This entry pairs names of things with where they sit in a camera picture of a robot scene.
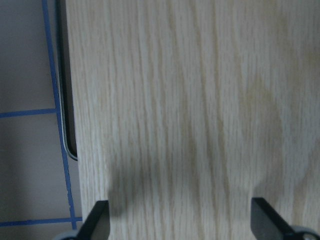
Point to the light wooden drawer cabinet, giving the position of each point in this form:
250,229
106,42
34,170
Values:
186,109

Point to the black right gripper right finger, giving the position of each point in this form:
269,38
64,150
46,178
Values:
267,224

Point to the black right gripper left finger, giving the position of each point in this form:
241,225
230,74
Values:
97,224

